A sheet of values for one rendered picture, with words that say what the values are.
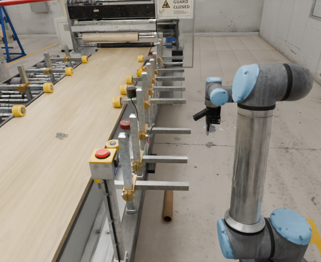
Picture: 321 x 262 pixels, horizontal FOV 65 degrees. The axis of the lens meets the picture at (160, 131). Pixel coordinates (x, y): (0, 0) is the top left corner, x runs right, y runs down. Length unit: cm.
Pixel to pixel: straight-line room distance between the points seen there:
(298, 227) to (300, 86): 53
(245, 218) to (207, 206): 131
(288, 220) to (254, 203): 20
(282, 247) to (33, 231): 91
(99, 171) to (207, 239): 144
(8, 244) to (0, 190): 33
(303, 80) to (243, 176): 35
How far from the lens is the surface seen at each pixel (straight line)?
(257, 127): 84
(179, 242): 206
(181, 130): 161
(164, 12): 366
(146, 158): 144
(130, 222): 127
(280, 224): 110
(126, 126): 160
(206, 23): 1012
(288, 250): 113
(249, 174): 91
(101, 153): 77
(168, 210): 215
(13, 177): 139
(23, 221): 114
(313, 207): 258
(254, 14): 1029
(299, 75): 85
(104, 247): 131
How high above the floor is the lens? 166
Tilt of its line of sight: 30 degrees down
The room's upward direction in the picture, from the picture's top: 2 degrees counter-clockwise
